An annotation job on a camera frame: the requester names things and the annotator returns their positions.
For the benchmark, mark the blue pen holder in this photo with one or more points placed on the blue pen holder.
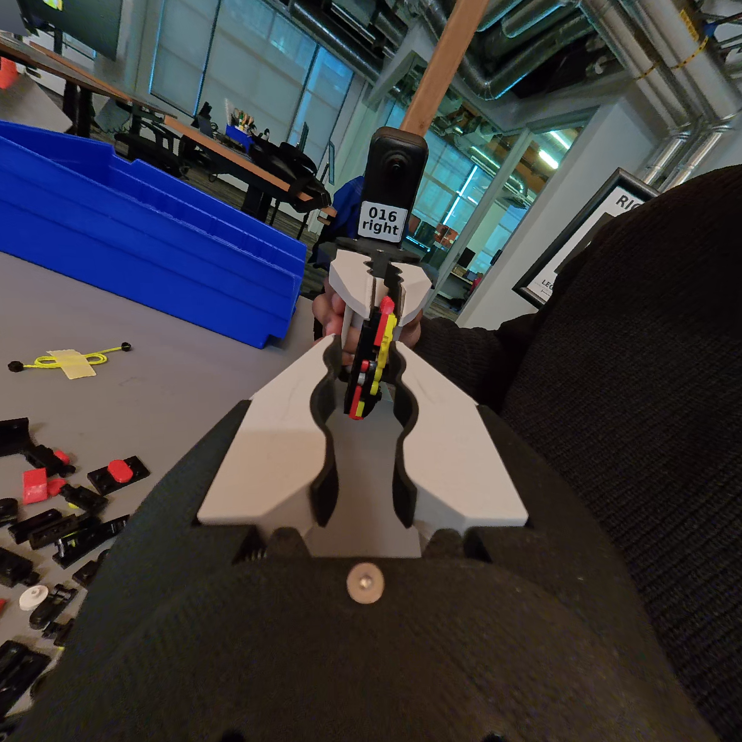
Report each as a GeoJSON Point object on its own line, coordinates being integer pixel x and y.
{"type": "Point", "coordinates": [239, 130]}

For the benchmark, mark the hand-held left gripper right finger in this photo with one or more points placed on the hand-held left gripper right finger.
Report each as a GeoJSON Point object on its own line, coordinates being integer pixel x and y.
{"type": "Point", "coordinates": [464, 464]}

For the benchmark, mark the long wooden desk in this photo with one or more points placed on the long wooden desk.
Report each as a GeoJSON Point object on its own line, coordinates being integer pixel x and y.
{"type": "Point", "coordinates": [69, 78]}

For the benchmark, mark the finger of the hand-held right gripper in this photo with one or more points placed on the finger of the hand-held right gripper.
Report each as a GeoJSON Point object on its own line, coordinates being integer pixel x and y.
{"type": "Point", "coordinates": [416, 293]}
{"type": "Point", "coordinates": [353, 284]}

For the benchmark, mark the orange cone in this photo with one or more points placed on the orange cone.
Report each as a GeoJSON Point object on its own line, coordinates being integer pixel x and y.
{"type": "Point", "coordinates": [7, 74]}

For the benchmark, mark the red yellow black lego model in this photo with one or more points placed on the red yellow black lego model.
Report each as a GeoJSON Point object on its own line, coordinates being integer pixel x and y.
{"type": "Point", "coordinates": [371, 359]}

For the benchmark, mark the black framed sign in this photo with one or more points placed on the black framed sign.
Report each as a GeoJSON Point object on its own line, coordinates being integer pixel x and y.
{"type": "Point", "coordinates": [585, 232]}

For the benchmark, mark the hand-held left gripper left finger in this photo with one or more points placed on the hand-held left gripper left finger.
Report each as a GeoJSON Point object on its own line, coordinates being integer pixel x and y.
{"type": "Point", "coordinates": [272, 452]}

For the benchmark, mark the wooden desk black legs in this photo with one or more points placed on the wooden desk black legs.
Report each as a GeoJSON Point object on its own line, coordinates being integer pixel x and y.
{"type": "Point", "coordinates": [232, 156]}

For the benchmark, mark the person's right hand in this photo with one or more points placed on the person's right hand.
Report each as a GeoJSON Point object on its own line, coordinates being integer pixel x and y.
{"type": "Point", "coordinates": [327, 319]}

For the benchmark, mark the blue plastic bin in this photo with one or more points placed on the blue plastic bin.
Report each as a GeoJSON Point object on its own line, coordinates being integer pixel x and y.
{"type": "Point", "coordinates": [145, 232]}

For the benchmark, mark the pile of lego pieces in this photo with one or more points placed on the pile of lego pieces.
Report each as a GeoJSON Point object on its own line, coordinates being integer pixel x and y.
{"type": "Point", "coordinates": [52, 521]}

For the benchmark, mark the person's right forearm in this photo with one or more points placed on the person's right forearm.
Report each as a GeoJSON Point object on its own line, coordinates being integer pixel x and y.
{"type": "Point", "coordinates": [475, 359]}

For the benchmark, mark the black desk equipment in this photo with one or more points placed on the black desk equipment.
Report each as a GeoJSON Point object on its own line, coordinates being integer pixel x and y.
{"type": "Point", "coordinates": [290, 168]}

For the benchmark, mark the yellowish tape strip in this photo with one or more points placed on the yellowish tape strip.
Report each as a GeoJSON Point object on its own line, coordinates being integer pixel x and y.
{"type": "Point", "coordinates": [72, 364]}

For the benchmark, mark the dark monitor screen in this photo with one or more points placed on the dark monitor screen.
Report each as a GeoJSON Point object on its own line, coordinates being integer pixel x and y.
{"type": "Point", "coordinates": [75, 26]}

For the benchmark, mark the blue chair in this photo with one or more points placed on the blue chair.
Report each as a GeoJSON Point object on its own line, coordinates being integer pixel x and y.
{"type": "Point", "coordinates": [345, 214]}

